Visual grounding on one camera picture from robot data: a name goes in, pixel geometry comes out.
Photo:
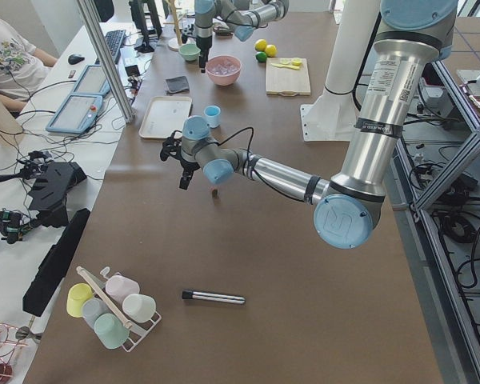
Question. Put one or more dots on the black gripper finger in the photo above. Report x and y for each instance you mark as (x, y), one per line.
(202, 63)
(185, 180)

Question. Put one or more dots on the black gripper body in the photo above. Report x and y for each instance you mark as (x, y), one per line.
(187, 166)
(202, 45)

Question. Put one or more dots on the silver black muddler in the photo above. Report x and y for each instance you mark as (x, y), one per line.
(212, 297)

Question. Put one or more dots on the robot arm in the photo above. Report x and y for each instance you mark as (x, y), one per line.
(347, 206)
(242, 22)

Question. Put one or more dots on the pink bowl of ice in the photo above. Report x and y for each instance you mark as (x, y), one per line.
(223, 70)

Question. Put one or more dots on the wooden cup stand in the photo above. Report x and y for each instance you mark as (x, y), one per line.
(175, 43)

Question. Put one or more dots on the light blue plastic cup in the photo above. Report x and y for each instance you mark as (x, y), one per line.
(212, 116)

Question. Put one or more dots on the pink cup in rack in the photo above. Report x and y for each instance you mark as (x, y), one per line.
(118, 287)

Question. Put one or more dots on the white cup in rack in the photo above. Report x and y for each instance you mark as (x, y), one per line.
(139, 307)

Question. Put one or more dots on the yellow cup in rack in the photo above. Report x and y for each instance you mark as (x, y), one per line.
(78, 294)

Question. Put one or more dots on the white cup rack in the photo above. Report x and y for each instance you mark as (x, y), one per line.
(102, 303)

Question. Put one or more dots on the green cup in rack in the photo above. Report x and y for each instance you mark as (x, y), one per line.
(110, 331)

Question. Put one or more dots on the mint green bowl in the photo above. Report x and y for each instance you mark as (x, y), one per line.
(189, 52)

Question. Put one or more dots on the cream rabbit tray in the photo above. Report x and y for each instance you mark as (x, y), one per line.
(164, 115)

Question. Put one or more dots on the grey folded cloth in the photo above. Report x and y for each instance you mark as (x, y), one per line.
(177, 85)

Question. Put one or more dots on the whole yellow lemon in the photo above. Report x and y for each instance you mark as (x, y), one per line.
(260, 45)
(271, 50)

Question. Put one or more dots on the green lime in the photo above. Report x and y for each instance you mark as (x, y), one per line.
(261, 56)

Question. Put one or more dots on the wooden cutting board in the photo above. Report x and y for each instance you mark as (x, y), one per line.
(287, 82)

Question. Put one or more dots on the black keyboard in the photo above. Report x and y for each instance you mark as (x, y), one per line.
(114, 40)

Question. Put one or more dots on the yellow plastic knife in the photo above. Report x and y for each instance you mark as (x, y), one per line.
(286, 66)

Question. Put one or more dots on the lemon half lower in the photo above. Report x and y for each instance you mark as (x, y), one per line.
(297, 62)

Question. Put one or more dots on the blue teach pendant far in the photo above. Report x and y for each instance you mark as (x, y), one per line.
(92, 81)

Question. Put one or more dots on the blue teach pendant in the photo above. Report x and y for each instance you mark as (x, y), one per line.
(92, 81)
(76, 115)

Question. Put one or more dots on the blue teach pendant near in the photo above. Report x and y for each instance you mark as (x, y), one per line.
(76, 115)

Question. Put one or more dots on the black computer mouse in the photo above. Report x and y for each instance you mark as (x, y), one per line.
(74, 59)

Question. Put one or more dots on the seated person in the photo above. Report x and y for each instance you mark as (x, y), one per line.
(23, 68)

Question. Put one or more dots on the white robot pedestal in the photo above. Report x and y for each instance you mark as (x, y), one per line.
(333, 115)

